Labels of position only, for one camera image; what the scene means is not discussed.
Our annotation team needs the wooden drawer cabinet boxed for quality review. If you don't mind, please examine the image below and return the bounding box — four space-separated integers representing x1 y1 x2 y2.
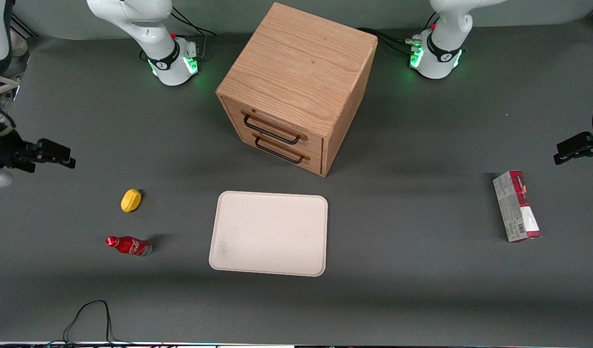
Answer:
215 2 378 177

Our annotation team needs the black arm base cable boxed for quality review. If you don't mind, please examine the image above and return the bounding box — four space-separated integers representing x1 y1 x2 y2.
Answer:
170 5 218 59
356 27 423 57

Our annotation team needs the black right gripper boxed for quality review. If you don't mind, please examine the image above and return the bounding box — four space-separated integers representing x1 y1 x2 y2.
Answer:
0 129 76 174

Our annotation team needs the black right arm base cable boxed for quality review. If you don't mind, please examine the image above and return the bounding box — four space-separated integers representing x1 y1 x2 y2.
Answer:
170 5 218 59

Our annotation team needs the yellow lemon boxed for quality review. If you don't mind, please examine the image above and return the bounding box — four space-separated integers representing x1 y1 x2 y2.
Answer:
120 188 142 213

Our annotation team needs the thin black looped cable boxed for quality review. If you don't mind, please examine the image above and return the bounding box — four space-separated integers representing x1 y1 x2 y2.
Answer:
62 300 133 347

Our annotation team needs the red and grey carton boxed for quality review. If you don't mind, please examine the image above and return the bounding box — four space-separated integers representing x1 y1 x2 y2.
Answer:
492 170 542 243

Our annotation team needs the red coke bottle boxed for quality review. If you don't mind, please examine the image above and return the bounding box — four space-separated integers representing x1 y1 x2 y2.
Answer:
105 235 152 257

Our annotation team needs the black left arm base cable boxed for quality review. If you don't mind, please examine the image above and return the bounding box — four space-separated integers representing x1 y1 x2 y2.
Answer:
356 27 423 57

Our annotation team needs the beige rectangular tray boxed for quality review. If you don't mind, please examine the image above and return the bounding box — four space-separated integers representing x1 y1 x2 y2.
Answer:
208 190 329 277

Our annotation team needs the black drawer handle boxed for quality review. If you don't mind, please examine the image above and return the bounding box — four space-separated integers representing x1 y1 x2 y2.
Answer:
253 135 306 164
241 112 303 145

